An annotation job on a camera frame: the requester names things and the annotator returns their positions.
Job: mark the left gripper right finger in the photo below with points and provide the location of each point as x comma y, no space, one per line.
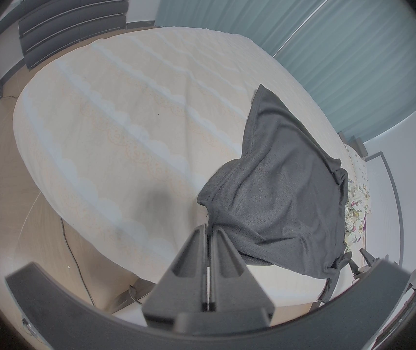
237,290

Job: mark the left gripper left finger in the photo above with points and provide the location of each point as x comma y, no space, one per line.
182,290

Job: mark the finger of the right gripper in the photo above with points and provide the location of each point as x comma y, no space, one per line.
370,259
354,268

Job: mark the black T-shirt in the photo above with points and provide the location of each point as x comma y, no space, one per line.
284,195

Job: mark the bed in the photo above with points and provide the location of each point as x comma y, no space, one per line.
120,104

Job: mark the white printed garment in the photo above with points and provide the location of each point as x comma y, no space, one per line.
355,217

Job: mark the white printed pillow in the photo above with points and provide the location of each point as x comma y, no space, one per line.
359,166

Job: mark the grey bedside table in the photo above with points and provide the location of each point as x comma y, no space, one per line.
357,146

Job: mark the black chest of drawers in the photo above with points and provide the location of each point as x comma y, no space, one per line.
73,24

